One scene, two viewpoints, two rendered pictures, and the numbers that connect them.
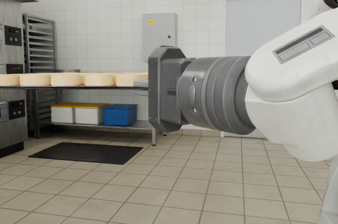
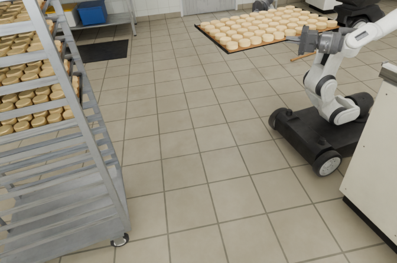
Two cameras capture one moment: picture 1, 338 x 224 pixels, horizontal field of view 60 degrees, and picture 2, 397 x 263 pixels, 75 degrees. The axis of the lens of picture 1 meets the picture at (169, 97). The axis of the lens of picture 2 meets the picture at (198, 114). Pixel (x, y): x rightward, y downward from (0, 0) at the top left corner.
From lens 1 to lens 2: 1.00 m
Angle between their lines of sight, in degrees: 36
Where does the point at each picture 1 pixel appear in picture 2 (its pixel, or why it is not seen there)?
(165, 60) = (309, 33)
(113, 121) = (91, 20)
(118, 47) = not seen: outside the picture
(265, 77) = (354, 45)
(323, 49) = (367, 38)
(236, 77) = (340, 41)
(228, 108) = (337, 49)
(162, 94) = (306, 44)
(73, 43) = not seen: outside the picture
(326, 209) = (315, 62)
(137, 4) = not seen: outside the picture
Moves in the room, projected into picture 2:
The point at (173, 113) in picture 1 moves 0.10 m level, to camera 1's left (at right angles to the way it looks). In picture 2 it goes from (311, 49) to (291, 55)
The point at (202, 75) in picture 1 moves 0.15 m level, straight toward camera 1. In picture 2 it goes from (329, 41) to (358, 55)
